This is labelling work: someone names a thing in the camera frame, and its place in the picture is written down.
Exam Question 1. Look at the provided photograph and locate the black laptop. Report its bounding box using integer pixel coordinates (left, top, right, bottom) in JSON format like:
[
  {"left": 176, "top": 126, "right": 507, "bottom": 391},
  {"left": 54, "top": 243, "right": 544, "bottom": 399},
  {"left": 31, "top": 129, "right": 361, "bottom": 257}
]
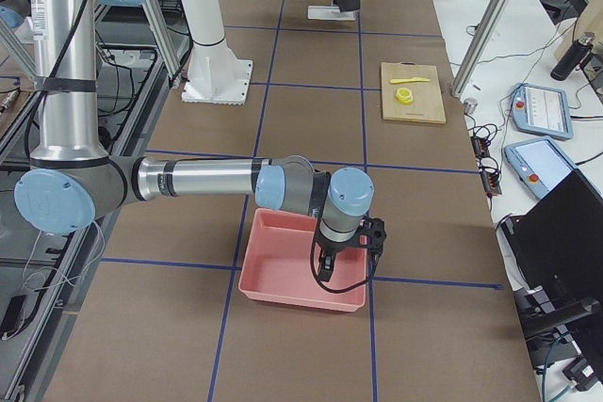
[{"left": 499, "top": 169, "right": 603, "bottom": 304}]

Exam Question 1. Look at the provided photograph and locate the near blue teach pendant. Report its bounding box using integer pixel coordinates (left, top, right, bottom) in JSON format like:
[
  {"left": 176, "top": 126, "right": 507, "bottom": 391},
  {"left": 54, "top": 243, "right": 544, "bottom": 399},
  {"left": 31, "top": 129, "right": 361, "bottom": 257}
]
[{"left": 503, "top": 136, "right": 577, "bottom": 200}]

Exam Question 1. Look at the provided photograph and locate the black water bottle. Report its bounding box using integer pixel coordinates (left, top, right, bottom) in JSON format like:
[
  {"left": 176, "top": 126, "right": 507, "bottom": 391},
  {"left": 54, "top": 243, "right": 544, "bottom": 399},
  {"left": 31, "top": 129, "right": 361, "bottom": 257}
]
[{"left": 550, "top": 31, "right": 595, "bottom": 81}]

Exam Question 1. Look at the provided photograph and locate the far blue teach pendant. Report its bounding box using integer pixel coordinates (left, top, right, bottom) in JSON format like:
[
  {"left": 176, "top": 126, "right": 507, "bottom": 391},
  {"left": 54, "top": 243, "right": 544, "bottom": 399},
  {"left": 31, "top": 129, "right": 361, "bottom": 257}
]
[{"left": 511, "top": 83, "right": 574, "bottom": 140}]

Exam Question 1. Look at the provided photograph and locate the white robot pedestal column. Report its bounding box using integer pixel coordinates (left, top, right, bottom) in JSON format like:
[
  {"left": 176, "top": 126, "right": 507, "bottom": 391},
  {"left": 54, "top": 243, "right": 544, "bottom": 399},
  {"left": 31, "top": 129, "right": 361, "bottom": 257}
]
[{"left": 181, "top": 0, "right": 253, "bottom": 105}]

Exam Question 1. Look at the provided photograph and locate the aluminium frame post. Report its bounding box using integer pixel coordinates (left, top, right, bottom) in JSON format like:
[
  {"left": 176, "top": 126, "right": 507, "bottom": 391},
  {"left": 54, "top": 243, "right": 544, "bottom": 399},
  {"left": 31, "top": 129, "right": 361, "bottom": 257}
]
[{"left": 450, "top": 0, "right": 510, "bottom": 98}]

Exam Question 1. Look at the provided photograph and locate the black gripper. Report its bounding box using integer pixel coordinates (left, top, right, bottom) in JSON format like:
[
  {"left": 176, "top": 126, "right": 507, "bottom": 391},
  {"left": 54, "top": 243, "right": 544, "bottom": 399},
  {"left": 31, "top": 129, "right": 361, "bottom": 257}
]
[{"left": 317, "top": 230, "right": 366, "bottom": 282}]

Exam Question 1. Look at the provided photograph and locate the yellow plastic knife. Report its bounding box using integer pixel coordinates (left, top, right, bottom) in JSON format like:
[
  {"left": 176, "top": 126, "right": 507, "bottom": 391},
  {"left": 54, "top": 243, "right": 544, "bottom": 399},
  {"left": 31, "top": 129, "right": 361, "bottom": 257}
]
[{"left": 389, "top": 77, "right": 432, "bottom": 85}]

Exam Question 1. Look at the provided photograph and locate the yellow round cup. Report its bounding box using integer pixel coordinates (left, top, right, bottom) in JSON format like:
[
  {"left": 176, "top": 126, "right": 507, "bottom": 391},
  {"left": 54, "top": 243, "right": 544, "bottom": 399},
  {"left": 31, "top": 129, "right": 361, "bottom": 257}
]
[{"left": 395, "top": 87, "right": 414, "bottom": 105}]

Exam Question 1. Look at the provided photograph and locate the wooden cutting board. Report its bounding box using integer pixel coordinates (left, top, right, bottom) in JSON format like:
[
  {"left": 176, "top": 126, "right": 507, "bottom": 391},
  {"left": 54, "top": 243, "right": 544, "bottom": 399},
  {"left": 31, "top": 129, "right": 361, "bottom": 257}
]
[{"left": 380, "top": 62, "right": 447, "bottom": 124}]

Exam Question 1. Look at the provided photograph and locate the pink plastic bin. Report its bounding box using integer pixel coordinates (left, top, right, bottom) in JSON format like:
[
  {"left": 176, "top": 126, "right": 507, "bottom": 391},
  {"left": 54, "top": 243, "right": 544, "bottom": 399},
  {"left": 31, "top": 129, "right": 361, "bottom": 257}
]
[{"left": 238, "top": 208, "right": 367, "bottom": 313}]

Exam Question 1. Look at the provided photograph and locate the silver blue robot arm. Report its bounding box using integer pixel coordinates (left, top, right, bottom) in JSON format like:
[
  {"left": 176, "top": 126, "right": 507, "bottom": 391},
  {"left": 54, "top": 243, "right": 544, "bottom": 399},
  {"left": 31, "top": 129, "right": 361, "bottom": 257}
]
[{"left": 14, "top": 0, "right": 386, "bottom": 288}]

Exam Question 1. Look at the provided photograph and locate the blue teach pendant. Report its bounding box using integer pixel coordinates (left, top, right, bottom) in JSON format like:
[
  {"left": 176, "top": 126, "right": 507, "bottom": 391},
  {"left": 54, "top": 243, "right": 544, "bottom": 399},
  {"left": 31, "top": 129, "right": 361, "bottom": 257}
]
[
  {"left": 511, "top": 83, "right": 574, "bottom": 140},
  {"left": 503, "top": 136, "right": 577, "bottom": 200}
]

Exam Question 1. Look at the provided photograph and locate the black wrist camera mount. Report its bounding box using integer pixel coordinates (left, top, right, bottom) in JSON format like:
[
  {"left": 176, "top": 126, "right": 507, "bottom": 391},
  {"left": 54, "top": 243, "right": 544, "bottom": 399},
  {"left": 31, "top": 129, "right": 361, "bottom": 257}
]
[{"left": 360, "top": 217, "right": 387, "bottom": 257}]

